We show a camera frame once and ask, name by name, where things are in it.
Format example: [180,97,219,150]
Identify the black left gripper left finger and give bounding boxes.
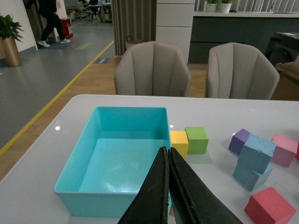
[118,147,170,224]

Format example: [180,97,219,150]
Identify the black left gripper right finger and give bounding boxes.
[168,147,242,224]

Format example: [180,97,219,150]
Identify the blue foam block dented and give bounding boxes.
[237,133,277,174]

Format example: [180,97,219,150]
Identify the yellow foam block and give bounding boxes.
[171,130,189,158]

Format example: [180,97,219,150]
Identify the blue foam block base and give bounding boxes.
[233,163,273,191]

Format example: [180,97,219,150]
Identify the green foam block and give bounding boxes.
[185,126,209,154]

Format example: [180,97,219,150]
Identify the teal plastic bin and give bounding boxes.
[54,106,171,217]

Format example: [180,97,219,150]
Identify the red foam block centre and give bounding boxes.
[244,187,297,224]

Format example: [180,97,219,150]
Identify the purple foam block far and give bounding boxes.
[228,129,250,155]

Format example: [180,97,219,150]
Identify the pink foam block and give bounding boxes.
[271,134,299,168]

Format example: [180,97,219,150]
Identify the dark red foam block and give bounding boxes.
[295,143,299,161]

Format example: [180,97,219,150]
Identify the grey chair right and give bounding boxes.
[205,42,279,100]

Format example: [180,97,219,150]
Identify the grey chair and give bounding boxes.
[205,42,279,100]
[114,41,191,97]

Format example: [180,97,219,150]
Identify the grey chair left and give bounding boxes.
[114,41,191,97]

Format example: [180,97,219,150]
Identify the dark grey counter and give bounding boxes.
[188,12,299,64]

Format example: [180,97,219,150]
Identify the white cabinet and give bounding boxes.
[156,0,195,63]

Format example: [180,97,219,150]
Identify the grey curtain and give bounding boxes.
[112,0,157,56]

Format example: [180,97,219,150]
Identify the white plant pot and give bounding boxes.
[219,0,232,13]

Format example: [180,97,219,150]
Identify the red bin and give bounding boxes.
[60,18,73,39]

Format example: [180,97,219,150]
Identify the potted plant gold pot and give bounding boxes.
[0,14,23,67]

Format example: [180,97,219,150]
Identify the walking person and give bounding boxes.
[38,0,71,47]

